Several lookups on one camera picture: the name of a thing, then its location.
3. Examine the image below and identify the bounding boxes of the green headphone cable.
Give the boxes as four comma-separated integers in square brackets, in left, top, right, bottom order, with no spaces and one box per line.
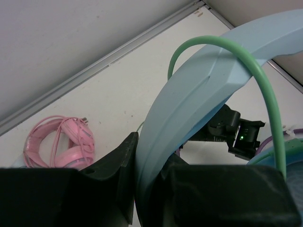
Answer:
[136,35,303,180]

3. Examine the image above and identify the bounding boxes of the pink headphones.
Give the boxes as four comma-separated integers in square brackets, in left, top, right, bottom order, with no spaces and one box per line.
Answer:
[23,115,95,170]

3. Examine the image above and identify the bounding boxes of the aluminium table frame rail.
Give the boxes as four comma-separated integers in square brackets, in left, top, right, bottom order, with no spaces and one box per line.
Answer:
[0,0,303,137]

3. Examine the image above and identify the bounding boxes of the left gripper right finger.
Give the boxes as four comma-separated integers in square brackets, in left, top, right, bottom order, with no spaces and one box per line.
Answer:
[157,155,301,227]

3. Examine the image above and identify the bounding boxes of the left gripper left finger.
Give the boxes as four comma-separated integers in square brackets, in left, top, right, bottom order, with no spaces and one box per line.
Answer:
[0,132,139,227]

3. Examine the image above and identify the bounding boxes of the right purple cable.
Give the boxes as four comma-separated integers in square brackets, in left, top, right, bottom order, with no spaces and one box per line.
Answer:
[176,129,303,158]

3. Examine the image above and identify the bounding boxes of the light blue headphones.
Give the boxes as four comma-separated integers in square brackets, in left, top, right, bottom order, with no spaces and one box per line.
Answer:
[135,9,303,226]

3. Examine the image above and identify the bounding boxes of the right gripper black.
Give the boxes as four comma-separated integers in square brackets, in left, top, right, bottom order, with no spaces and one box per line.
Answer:
[189,105,265,160]

